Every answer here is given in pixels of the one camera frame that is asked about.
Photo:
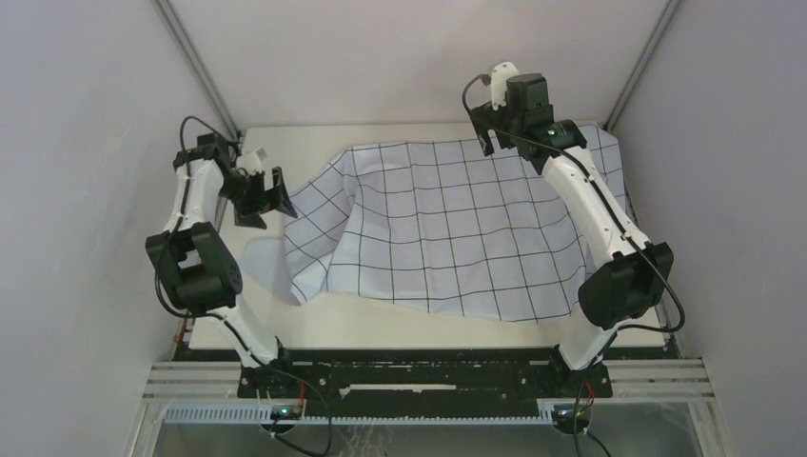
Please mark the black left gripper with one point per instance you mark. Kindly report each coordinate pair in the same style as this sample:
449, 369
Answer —
250, 215

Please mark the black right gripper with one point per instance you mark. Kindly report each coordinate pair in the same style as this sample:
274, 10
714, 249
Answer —
488, 117

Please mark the white checked tablecloth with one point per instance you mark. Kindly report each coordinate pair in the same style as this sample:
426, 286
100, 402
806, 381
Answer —
432, 225

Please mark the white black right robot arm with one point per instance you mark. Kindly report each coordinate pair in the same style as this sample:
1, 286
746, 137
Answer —
631, 272

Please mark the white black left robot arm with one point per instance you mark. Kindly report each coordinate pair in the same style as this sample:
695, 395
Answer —
196, 275

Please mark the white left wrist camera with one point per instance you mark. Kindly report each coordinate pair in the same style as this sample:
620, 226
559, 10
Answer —
250, 162

